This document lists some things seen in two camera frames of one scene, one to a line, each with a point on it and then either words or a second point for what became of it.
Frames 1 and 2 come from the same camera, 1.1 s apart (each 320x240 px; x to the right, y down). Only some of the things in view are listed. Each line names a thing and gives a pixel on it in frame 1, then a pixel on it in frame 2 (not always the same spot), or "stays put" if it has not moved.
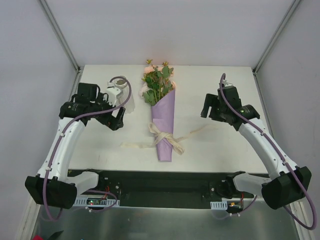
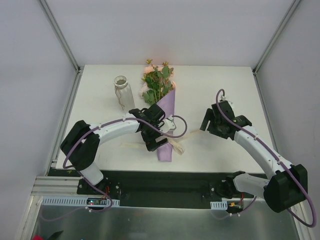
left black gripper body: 116,120 to 153,139
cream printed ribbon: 161,137 stays put
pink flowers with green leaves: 156,83 stays put
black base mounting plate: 163,189 stays put
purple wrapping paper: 163,116 stays put
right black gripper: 210,104 to 208,122
